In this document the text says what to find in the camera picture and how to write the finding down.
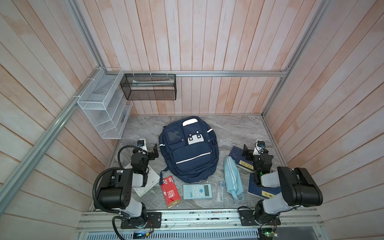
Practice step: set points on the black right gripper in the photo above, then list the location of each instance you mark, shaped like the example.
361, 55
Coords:
250, 153

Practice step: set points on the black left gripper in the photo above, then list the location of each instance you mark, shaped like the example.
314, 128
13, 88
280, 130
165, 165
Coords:
151, 154

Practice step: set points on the navy notebook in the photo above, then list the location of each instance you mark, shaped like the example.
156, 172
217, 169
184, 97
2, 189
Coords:
236, 155
261, 191

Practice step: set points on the white hardcover book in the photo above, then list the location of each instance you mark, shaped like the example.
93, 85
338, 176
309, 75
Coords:
141, 178

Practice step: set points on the navy blue student backpack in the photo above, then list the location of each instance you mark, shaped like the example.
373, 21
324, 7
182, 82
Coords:
190, 149

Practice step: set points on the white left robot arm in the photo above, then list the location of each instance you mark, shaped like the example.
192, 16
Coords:
113, 187

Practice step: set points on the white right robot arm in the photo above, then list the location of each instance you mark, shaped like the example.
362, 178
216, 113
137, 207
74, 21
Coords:
295, 187

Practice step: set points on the clear pen pack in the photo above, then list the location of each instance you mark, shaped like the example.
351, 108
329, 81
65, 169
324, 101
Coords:
220, 190

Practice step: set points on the light blue pencil case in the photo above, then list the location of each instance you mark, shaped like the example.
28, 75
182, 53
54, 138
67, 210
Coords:
233, 180

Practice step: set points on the red booklet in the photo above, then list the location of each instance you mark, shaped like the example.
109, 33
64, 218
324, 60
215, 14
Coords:
170, 192

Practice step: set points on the light blue calculator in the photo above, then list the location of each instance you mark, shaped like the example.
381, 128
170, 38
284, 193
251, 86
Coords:
197, 191

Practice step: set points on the black mesh basket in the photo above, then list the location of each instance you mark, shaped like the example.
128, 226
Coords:
149, 87

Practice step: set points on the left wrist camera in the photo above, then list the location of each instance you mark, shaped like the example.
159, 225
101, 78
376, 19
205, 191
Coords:
141, 143

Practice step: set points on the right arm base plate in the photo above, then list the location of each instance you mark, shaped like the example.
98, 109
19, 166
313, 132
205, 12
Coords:
250, 217

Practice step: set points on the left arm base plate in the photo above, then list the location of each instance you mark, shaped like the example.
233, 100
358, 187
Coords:
150, 220

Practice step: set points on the white wire mesh shelf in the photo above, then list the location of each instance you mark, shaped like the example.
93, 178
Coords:
104, 103

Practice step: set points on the aluminium front rail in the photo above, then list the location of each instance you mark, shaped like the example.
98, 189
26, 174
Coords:
201, 219

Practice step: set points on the aluminium wall rail frame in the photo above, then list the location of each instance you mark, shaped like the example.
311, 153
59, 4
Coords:
228, 57

